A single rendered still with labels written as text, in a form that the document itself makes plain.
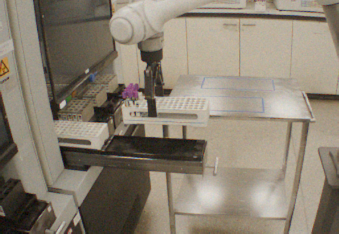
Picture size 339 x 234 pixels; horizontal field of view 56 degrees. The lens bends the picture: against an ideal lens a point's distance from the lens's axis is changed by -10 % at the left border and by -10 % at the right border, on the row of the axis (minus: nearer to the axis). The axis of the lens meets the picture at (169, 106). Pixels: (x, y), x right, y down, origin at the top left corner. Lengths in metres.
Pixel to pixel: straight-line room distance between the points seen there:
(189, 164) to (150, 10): 0.49
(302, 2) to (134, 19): 2.58
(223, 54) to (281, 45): 0.57
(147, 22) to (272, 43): 2.53
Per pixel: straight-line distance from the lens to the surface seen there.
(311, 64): 3.50
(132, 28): 0.92
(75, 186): 1.19
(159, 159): 1.14
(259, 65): 3.45
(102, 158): 1.20
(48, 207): 1.02
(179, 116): 1.26
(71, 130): 1.26
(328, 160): 1.37
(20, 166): 1.04
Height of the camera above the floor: 1.43
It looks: 25 degrees down
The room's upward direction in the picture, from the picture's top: 3 degrees counter-clockwise
